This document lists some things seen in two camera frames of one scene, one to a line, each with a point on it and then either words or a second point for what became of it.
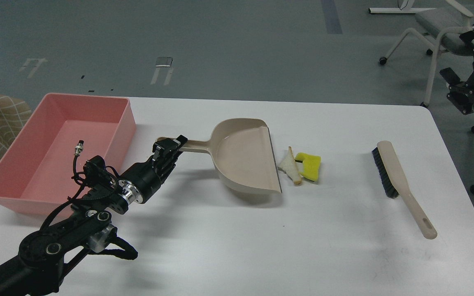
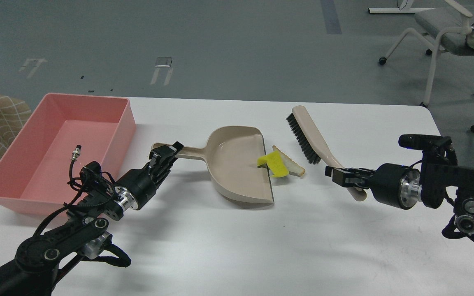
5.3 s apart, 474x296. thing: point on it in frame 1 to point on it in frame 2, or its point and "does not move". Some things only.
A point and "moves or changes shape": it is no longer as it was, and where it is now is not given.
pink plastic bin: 45,164 does not move
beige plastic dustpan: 244,152 moves or changes shape
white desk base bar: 383,10 does not move
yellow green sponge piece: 311,165 to 275,163
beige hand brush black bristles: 395,182 to 315,148
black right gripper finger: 452,80 to 328,170
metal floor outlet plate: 164,61 does not move
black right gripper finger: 471,36 to 348,179
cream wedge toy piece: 290,167 moves or changes shape
